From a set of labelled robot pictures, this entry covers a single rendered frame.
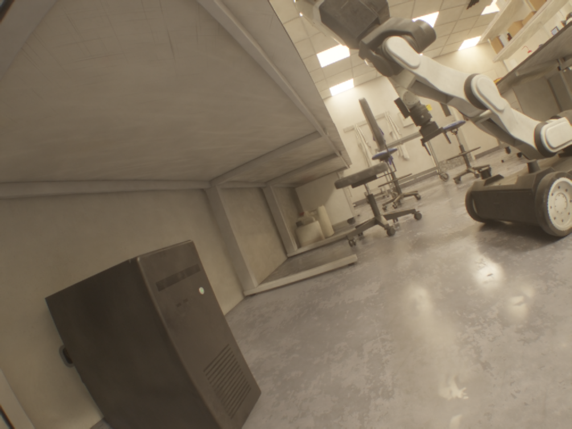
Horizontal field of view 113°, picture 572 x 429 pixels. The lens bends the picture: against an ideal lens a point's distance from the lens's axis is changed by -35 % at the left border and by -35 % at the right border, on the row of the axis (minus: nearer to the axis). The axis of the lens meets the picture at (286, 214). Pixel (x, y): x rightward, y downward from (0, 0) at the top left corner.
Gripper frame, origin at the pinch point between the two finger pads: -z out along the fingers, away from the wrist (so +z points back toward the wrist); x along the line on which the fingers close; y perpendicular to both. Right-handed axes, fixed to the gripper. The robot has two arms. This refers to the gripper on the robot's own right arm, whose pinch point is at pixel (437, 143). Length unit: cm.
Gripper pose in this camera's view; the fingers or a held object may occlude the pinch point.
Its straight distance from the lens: 135.3
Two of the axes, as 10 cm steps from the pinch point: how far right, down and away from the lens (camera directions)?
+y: -3.8, 2.6, -8.9
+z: -5.3, -8.5, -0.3
